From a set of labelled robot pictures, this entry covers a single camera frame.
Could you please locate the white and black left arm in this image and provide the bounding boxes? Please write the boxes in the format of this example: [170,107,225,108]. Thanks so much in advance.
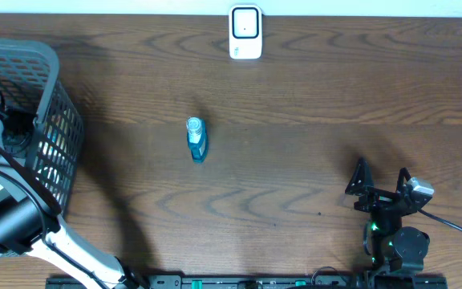
[0,79,150,288]

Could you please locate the dark grey plastic basket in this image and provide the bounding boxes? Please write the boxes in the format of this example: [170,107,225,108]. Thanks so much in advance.
[0,39,84,270]

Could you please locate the colourful packets in basket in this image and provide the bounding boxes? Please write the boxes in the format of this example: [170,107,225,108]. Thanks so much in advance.
[34,120,66,197]

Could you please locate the white barcode scanner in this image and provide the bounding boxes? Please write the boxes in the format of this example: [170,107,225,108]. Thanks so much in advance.
[229,4,263,60]

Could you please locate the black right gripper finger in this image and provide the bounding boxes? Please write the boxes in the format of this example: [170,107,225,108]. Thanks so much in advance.
[345,157,374,196]
[396,167,411,193]

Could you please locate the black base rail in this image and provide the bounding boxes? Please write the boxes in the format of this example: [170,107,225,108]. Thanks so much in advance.
[45,274,449,289]

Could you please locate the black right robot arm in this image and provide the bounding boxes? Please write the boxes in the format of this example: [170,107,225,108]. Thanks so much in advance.
[345,157,435,287]

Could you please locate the teal bottle with clear cap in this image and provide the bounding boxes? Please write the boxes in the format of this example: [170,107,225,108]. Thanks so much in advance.
[186,116,208,163]

